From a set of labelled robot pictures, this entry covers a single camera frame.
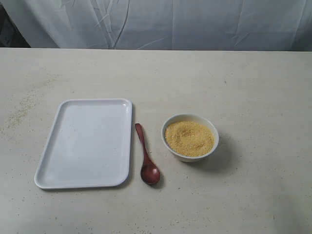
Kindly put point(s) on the dark red wooden spoon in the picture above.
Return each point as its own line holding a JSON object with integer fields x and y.
{"x": 149, "y": 173}

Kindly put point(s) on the yellow millet grains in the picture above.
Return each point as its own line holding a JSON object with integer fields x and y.
{"x": 189, "y": 138}

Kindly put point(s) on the white ceramic bowl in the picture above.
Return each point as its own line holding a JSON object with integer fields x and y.
{"x": 194, "y": 118}

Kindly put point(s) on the white rectangular plastic tray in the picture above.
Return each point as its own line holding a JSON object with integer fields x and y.
{"x": 89, "y": 145}

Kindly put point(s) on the white backdrop cloth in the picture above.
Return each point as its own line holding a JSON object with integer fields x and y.
{"x": 257, "y": 25}

